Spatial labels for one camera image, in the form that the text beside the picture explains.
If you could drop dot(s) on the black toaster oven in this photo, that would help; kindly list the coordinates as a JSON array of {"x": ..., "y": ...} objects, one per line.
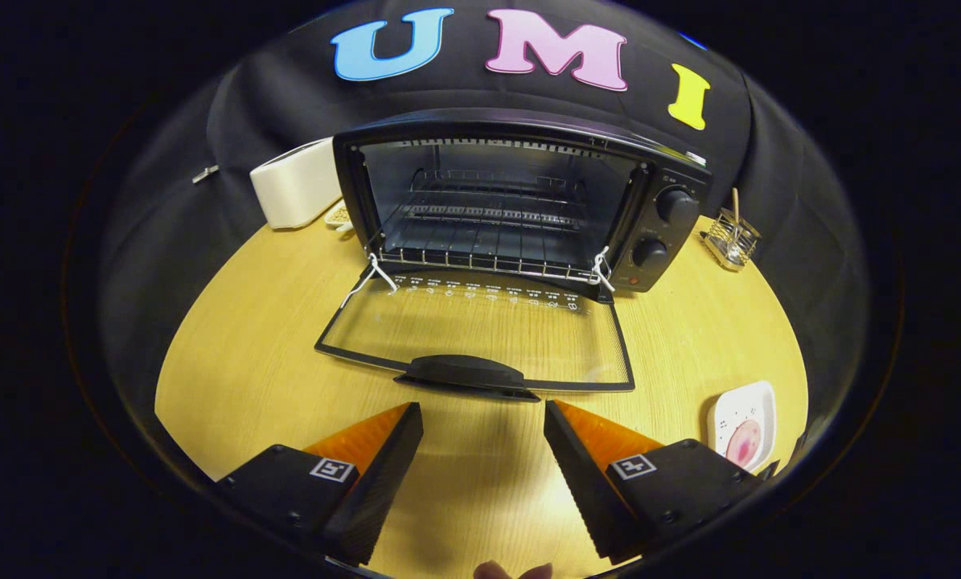
[{"x": 673, "y": 241}]

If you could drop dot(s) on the white bread toaster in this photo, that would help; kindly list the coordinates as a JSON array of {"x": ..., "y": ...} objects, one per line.
[{"x": 295, "y": 185}]

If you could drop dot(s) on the metal clip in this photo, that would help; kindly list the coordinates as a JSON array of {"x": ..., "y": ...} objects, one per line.
[{"x": 204, "y": 174}]

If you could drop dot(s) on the black backdrop cloth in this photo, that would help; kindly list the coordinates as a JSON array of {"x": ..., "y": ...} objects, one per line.
[{"x": 287, "y": 96}]

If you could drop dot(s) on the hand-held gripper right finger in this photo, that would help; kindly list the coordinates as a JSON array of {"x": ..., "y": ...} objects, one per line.
[{"x": 585, "y": 482}]

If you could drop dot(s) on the white rectangular dish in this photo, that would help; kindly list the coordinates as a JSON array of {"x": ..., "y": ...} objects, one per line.
[{"x": 757, "y": 402}]

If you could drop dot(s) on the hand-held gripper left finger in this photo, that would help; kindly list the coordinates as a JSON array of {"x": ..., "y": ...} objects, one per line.
[{"x": 383, "y": 482}]

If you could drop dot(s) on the pink ham slice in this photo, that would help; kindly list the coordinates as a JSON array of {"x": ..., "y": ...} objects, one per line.
[{"x": 744, "y": 444}]

